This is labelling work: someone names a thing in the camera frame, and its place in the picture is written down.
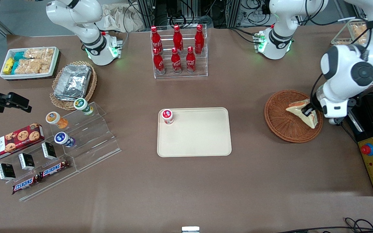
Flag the triangular sandwich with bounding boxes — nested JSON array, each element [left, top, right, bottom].
[[286, 100, 318, 129]]

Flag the brown round wicker basket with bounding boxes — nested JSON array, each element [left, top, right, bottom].
[[264, 90, 323, 143]]

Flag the light woven wicker basket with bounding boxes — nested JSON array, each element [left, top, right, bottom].
[[50, 61, 97, 111]]

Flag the beige plastic tray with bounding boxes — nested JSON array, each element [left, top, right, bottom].
[[157, 107, 232, 158]]

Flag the red Walkers cookie box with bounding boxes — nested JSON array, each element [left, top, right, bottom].
[[0, 123, 45, 163]]

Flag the yellow snack packet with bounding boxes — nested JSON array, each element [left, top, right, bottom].
[[3, 58, 15, 75]]

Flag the clear bag rice crackers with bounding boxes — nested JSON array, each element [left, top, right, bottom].
[[14, 59, 51, 74], [24, 48, 55, 60]]

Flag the orange lid yogurt cup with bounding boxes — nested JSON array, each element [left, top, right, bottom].
[[46, 111, 68, 129]]

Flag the white rectangular snack bin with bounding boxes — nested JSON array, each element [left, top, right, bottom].
[[0, 47, 60, 80]]

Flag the blue lid yogurt cup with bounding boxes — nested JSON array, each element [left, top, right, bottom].
[[54, 132, 75, 148]]

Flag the small black box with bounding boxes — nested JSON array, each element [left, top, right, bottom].
[[0, 163, 16, 181], [41, 142, 57, 160], [18, 153, 35, 171]]

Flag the stacked aluminium foil containers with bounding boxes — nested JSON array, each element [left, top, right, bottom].
[[54, 64, 92, 100]]

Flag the green lid yogurt cup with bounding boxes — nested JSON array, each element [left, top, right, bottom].
[[73, 98, 94, 116]]

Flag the Snickers chocolate bar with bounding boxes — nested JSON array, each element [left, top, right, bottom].
[[12, 175, 41, 195], [39, 160, 71, 179]]

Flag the packed rice cracker snack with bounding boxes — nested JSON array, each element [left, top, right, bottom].
[[350, 25, 368, 41]]

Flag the clear acrylic stepped display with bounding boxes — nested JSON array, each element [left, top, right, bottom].
[[5, 101, 122, 202]]

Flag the clear acrylic bottle rack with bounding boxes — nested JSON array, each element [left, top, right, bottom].
[[150, 23, 208, 79]]

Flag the red cola bottle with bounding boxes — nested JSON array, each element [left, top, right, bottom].
[[171, 48, 182, 74], [195, 24, 205, 54], [153, 49, 165, 75], [150, 26, 164, 55], [173, 25, 184, 54], [186, 47, 196, 73]]

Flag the beige cloth bag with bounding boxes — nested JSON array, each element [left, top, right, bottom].
[[96, 3, 145, 33]]

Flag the red lid yogurt cup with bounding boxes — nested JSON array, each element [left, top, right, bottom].
[[161, 109, 174, 125]]

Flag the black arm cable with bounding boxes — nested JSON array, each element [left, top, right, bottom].
[[303, 0, 373, 109]]

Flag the black cable with plug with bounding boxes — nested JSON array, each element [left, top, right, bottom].
[[340, 120, 358, 143]]

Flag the white wire rack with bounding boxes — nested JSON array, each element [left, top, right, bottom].
[[331, 18, 373, 81]]

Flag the black floor cable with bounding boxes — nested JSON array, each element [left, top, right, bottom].
[[276, 217, 373, 233]]

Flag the aluminium frame equipment rack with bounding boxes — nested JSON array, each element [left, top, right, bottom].
[[136, 0, 242, 29]]

